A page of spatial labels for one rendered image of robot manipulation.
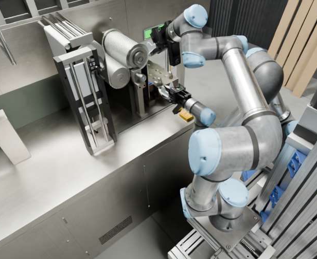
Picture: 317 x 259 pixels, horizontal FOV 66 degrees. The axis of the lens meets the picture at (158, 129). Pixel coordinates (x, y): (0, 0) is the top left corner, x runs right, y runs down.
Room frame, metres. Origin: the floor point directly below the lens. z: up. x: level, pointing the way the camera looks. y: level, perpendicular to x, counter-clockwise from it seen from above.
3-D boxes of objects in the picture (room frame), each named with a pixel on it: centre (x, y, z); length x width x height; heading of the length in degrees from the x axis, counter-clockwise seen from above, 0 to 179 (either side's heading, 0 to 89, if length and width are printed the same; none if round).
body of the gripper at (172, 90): (0.99, -0.12, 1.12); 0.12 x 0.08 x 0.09; 37
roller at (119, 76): (1.20, 0.26, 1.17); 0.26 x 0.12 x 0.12; 37
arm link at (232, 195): (0.49, -0.28, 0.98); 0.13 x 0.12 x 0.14; 94
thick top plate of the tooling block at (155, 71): (1.41, 0.04, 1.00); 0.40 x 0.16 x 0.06; 37
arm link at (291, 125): (0.80, -0.67, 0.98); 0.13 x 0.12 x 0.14; 8
